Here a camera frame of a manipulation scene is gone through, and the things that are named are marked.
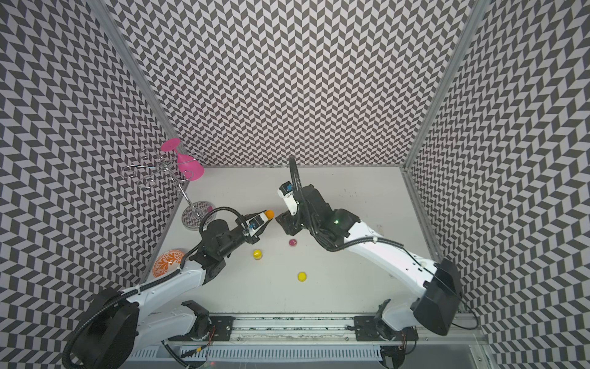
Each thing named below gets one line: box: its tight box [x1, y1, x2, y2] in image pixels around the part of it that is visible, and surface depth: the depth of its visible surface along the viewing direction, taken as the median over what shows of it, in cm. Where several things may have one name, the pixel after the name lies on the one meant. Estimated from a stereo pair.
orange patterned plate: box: [152, 249, 186, 278], surface depth 86 cm
